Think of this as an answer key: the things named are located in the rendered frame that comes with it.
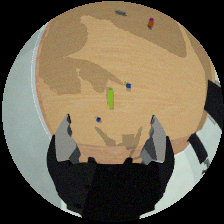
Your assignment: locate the orange rod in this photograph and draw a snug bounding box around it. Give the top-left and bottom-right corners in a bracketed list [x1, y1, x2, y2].
[147, 20, 153, 28]

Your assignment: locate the lime green rod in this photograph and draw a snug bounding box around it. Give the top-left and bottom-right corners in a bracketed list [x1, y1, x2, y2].
[108, 89, 113, 108]

